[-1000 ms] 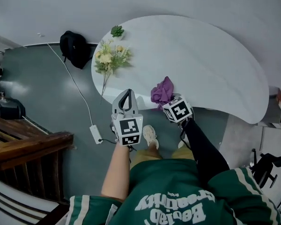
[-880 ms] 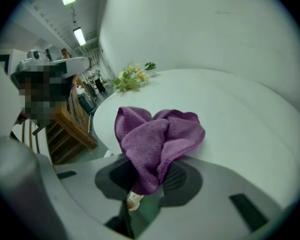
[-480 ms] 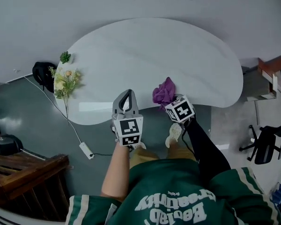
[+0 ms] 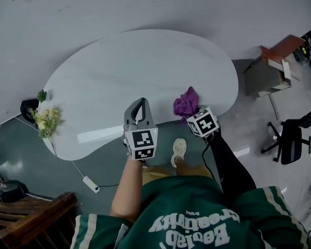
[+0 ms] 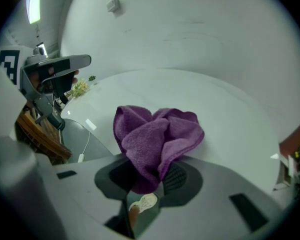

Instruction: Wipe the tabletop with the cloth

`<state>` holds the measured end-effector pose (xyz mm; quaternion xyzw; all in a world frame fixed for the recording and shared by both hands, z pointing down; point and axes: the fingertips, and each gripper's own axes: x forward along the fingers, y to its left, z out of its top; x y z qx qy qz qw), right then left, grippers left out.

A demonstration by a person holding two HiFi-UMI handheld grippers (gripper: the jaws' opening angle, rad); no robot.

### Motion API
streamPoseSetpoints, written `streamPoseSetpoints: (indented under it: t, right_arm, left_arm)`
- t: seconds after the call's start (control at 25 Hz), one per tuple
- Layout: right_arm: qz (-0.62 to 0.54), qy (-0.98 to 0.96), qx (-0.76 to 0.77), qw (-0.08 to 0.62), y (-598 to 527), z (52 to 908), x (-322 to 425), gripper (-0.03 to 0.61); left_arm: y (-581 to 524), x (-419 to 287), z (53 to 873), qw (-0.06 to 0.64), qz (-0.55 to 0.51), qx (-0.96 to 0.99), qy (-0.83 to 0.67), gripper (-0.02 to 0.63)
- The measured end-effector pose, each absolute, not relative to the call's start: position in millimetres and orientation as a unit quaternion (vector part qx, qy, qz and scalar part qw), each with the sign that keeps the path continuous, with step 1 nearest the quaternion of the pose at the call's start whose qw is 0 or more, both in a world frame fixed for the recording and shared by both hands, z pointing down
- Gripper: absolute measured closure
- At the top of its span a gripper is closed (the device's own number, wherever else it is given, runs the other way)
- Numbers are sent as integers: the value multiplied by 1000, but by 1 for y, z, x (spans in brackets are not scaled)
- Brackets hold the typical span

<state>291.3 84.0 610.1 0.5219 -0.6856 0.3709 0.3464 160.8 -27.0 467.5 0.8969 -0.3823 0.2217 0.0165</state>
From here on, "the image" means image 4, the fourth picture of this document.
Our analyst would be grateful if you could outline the person's green jersey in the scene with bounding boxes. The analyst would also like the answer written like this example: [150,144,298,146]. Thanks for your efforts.
[71,175,311,249]

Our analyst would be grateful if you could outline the artificial flower bouquet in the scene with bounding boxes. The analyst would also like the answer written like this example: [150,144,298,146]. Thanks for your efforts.
[27,106,65,163]

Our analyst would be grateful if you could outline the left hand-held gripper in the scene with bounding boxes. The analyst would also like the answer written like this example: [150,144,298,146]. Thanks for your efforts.
[122,97,159,161]

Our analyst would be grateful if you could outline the black office chair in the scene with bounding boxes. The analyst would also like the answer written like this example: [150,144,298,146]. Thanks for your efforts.
[260,105,311,165]

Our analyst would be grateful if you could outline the black backpack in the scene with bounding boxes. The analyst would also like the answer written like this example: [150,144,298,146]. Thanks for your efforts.
[20,99,40,124]

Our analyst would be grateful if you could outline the person's left forearm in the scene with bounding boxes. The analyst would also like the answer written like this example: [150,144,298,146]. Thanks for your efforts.
[110,156,145,223]

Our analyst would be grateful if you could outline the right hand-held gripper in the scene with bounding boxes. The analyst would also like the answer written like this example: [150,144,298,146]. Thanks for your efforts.
[186,106,221,145]

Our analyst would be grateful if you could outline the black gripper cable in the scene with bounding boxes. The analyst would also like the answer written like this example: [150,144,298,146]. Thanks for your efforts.
[202,137,219,179]

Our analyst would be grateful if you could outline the person's yellow trousers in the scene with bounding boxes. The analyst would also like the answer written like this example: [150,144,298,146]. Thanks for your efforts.
[142,162,214,186]

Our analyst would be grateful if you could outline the person's right forearm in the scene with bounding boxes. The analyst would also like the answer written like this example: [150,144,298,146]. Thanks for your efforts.
[208,134,257,200]

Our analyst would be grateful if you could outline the wooden chair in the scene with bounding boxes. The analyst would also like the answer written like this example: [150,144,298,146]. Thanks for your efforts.
[0,191,78,249]

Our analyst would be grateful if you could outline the cardboard box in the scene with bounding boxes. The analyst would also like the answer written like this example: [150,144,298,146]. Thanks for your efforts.
[243,34,307,97]

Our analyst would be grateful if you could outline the purple cloth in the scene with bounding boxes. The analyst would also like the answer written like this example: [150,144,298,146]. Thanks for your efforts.
[173,86,201,124]

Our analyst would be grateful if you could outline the white power strip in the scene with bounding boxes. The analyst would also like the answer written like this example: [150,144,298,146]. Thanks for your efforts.
[82,175,101,193]

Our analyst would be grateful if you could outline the small potted succulent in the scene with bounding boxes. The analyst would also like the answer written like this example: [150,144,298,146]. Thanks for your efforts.
[36,89,52,103]

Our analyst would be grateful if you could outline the person's right shoe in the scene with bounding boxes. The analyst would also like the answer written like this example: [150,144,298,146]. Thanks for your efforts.
[170,137,188,169]

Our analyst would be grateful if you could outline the white power cord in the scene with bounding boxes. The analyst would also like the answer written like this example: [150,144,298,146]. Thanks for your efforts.
[71,160,86,178]

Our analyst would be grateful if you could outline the black floor bag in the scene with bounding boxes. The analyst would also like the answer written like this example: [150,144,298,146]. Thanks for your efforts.
[0,179,30,203]

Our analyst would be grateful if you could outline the white oval table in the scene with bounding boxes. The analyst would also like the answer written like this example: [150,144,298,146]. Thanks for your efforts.
[37,29,239,161]

